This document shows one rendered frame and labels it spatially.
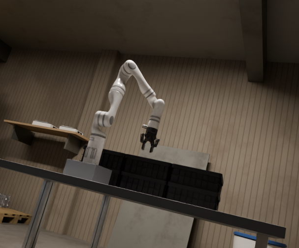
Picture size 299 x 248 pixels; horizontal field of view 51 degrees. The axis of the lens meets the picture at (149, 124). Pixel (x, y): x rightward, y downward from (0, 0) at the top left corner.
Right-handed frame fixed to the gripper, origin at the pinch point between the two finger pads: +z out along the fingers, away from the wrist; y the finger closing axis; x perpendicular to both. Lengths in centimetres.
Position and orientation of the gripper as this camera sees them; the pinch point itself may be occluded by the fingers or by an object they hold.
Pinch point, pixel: (147, 149)
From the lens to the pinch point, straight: 207.1
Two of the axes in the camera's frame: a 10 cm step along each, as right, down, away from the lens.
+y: 8.3, 3.3, 4.5
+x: -5.1, 1.0, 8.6
